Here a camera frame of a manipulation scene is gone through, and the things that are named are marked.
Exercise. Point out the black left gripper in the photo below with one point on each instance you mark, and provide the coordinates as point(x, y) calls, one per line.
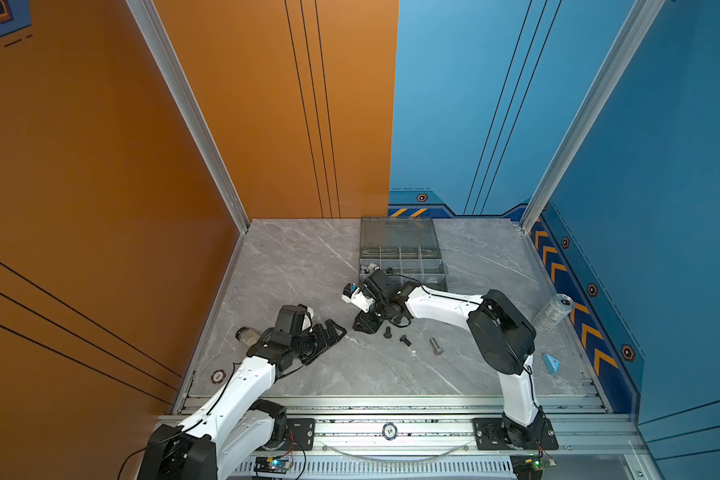
point(323, 341)

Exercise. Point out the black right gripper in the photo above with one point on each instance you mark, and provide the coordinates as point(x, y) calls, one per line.
point(365, 325)

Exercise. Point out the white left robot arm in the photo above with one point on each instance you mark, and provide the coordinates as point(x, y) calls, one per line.
point(236, 421)

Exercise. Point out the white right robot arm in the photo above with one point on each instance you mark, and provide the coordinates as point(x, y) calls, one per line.
point(504, 337)

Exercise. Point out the grey plastic organizer box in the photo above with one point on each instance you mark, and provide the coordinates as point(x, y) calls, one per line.
point(402, 248)

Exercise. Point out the round floor marker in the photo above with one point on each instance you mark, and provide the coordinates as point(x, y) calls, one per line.
point(218, 376)

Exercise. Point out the green circuit board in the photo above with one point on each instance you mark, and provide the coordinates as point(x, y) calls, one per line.
point(272, 465)

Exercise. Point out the blue triangular block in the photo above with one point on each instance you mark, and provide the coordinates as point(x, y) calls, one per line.
point(551, 363)

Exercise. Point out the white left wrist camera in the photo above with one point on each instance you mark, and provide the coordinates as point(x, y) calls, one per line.
point(307, 320)

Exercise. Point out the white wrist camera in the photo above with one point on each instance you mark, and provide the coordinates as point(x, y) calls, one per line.
point(307, 320)
point(354, 294)

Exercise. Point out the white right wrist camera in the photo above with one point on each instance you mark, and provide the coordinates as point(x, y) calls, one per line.
point(354, 294)

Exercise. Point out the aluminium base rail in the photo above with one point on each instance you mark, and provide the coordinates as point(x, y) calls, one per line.
point(388, 437)

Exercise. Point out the left aluminium corner post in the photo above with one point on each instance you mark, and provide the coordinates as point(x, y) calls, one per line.
point(153, 31)

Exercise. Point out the aluminium corner post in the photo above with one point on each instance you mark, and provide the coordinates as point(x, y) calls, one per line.
point(629, 38)
point(153, 31)

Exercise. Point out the right aluminium corner post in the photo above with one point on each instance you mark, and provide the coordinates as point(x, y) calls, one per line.
point(629, 38)

